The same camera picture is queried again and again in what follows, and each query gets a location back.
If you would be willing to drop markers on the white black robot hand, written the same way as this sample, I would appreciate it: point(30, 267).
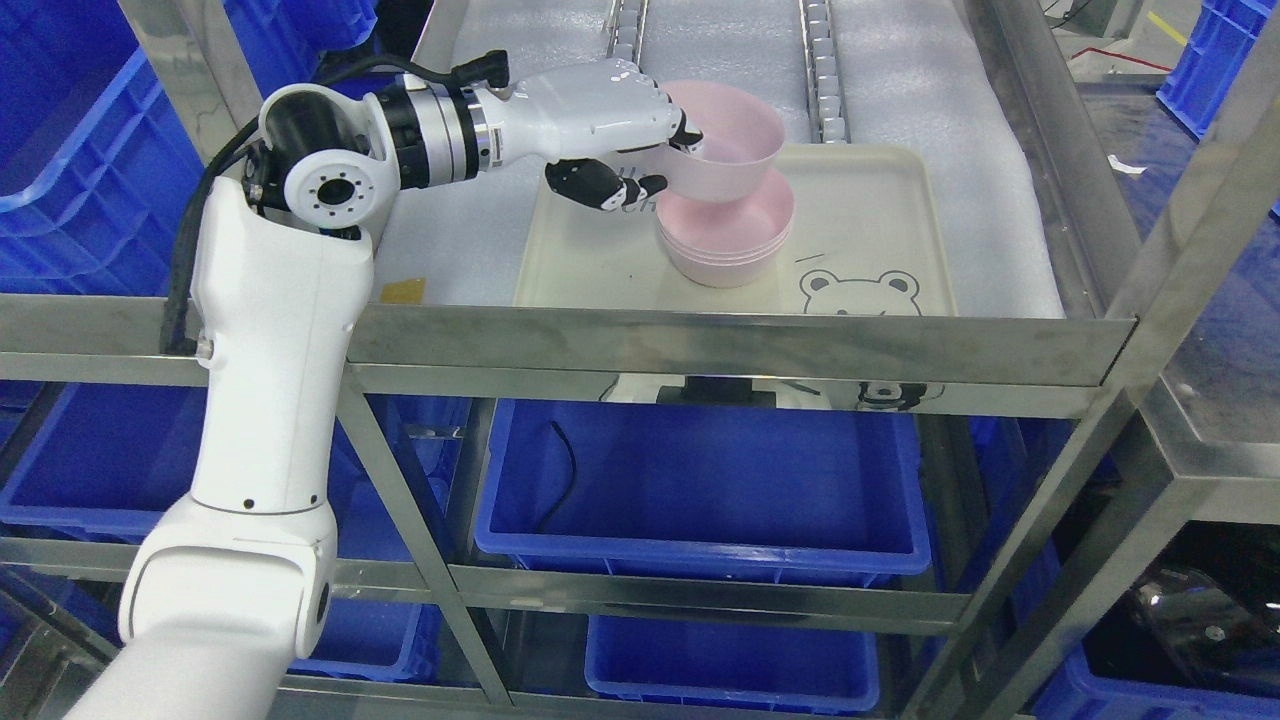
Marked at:
point(571, 117)

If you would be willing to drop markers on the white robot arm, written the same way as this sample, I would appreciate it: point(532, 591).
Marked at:
point(234, 583)

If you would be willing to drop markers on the steel roller shelf frame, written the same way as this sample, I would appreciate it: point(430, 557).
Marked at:
point(1097, 515)

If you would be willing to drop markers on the stack of pink bowls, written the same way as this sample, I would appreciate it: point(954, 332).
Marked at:
point(727, 244)

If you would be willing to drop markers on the blue crate under shelf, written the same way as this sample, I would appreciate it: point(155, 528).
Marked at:
point(776, 496)

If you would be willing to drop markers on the cream bear tray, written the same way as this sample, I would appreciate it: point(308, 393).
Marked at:
point(865, 242)

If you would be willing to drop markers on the pink ikea bowl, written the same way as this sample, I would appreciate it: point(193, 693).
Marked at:
point(742, 135)

